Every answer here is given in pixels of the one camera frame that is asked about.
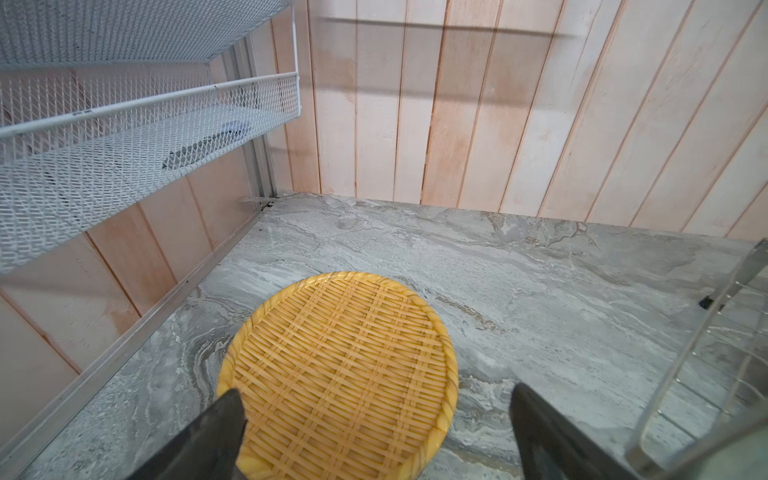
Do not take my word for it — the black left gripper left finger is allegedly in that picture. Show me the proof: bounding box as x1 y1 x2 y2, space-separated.
130 389 247 479

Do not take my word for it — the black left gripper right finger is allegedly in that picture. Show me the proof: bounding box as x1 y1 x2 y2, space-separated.
509 382 638 479

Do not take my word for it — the stainless steel dish rack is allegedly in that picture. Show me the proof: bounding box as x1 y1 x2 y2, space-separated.
625 240 767 478

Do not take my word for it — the orange woven bamboo plate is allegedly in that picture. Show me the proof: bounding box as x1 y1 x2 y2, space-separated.
217 271 459 479

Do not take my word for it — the white wire mesh shelf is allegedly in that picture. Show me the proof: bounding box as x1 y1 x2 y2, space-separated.
1 1 301 273

